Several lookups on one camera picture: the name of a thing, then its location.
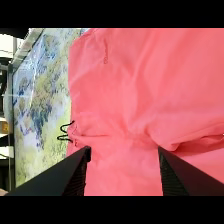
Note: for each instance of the pink shorts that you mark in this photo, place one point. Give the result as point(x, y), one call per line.
point(140, 93)

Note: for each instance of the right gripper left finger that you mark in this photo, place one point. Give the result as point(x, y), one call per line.
point(63, 176)

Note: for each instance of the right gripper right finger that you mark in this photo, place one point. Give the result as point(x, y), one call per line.
point(186, 181)

